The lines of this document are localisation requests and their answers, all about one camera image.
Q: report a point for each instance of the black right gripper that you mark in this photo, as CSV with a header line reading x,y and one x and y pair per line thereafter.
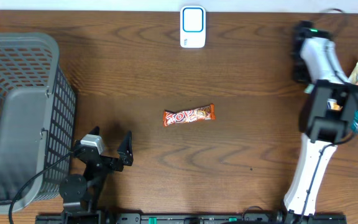
x,y
301,79

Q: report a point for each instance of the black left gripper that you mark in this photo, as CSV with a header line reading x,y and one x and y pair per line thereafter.
x,y
125,156

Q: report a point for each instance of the red chocolate bar wrapper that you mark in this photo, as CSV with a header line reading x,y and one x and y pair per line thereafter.
x,y
189,116

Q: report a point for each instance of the mint green wipes packet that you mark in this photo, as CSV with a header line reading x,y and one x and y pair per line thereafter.
x,y
309,89

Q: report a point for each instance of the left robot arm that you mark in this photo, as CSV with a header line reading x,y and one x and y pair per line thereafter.
x,y
81,192

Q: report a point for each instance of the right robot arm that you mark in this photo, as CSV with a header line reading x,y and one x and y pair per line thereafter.
x,y
326,118

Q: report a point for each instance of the white barcode scanner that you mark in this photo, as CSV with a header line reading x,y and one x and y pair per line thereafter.
x,y
192,27

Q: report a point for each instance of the grey plastic mesh basket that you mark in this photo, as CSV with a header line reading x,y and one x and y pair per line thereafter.
x,y
37,116

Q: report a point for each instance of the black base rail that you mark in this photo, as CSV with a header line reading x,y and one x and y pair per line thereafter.
x,y
136,218

